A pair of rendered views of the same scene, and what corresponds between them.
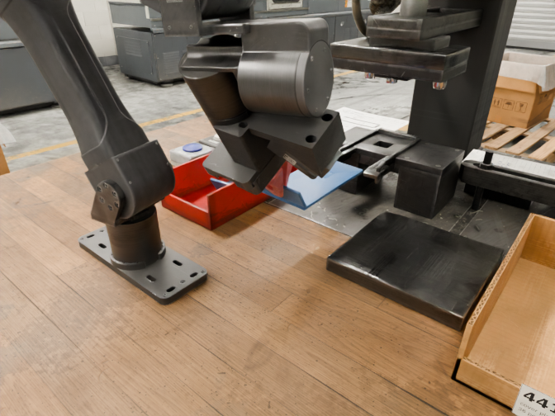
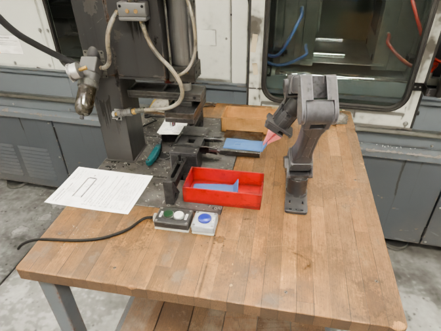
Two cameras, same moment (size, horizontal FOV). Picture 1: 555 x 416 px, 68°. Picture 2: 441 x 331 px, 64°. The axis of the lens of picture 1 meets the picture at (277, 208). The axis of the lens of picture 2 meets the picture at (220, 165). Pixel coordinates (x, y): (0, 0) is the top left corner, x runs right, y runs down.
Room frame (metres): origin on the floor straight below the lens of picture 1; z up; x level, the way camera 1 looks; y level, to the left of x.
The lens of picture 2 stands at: (1.10, 0.87, 1.64)
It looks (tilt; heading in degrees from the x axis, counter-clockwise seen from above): 34 degrees down; 242
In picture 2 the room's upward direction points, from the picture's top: 1 degrees counter-clockwise
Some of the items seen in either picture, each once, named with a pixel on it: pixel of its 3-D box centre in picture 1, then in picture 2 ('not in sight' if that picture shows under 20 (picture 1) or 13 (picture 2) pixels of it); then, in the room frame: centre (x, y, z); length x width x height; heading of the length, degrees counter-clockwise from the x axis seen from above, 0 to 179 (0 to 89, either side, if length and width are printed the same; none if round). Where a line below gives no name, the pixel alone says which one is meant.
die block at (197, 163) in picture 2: (390, 171); (190, 150); (0.66, -0.19, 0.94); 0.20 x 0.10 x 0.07; 51
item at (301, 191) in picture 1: (312, 173); (245, 141); (0.50, -0.05, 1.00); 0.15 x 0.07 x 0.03; 140
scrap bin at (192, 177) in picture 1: (239, 175); (224, 187); (0.65, 0.06, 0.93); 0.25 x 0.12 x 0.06; 141
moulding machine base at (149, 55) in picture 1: (277, 28); not in sight; (7.69, -0.01, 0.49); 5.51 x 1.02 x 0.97; 137
